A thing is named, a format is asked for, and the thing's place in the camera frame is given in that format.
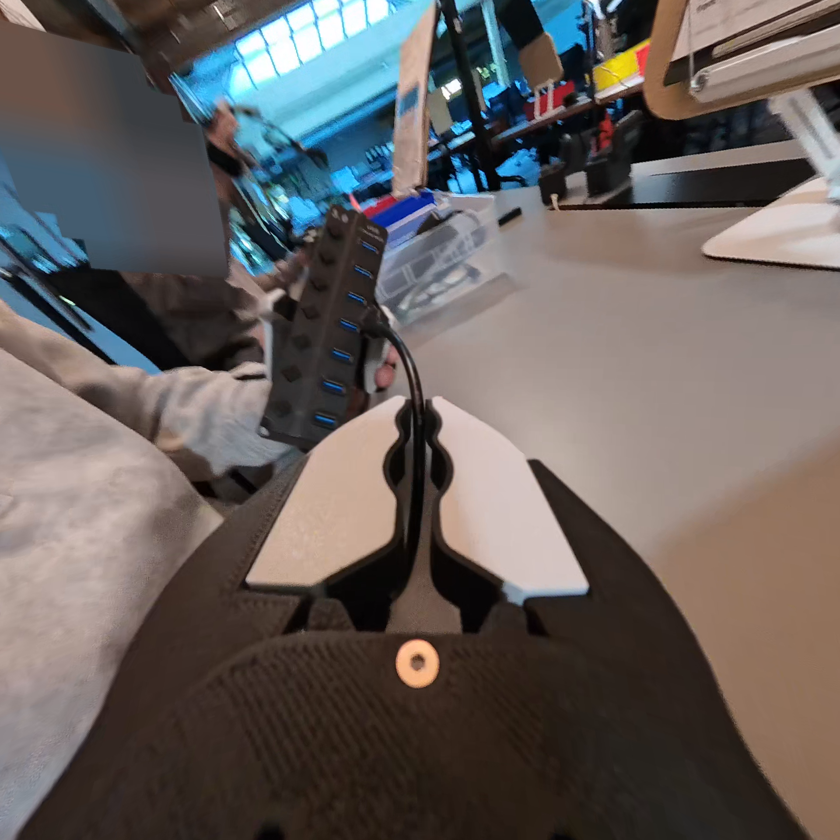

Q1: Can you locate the black usb hub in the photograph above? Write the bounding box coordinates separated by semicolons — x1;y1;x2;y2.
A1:
259;205;389;452

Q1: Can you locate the skylight window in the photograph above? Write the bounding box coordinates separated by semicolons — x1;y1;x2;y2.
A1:
233;0;408;93

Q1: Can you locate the grey sweatshirt sleeve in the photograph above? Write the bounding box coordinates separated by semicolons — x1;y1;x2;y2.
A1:
0;302;224;840

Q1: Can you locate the brown cardboard panel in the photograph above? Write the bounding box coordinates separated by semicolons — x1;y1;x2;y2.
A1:
392;3;439;196

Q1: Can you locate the black charging dock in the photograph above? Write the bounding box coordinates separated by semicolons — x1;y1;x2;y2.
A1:
583;112;645;199
539;161;569;211

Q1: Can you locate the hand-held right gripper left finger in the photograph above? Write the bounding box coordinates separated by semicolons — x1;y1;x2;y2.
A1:
244;395;421;598

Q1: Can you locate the yellow plastic bin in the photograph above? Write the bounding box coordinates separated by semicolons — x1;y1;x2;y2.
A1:
592;42;651;91

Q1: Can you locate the blue plastic bin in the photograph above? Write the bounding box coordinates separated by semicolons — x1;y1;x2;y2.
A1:
377;190;437;227

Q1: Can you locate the clipboard on white stand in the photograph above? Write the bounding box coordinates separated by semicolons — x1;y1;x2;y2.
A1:
702;88;840;271

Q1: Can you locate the black cable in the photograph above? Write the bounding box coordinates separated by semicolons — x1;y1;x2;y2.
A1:
364;307;427;565

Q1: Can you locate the clear plastic container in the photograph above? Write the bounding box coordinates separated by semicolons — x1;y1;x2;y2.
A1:
377;190;509;322

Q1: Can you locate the grey desk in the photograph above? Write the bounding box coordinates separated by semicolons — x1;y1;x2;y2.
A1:
387;141;840;840

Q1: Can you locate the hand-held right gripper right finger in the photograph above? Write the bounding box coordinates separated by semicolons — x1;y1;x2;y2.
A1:
425;395;590;606

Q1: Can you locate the printed clipboard paper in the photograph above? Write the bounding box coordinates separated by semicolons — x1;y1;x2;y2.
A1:
672;0;840;60

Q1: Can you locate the person's left forearm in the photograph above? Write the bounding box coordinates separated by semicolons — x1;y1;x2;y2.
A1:
118;252;309;480

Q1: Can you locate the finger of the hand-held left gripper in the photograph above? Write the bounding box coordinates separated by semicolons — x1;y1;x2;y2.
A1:
258;289;290;385
357;341;388;395

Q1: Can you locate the black metal pole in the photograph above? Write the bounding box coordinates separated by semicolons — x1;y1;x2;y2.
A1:
440;0;503;191

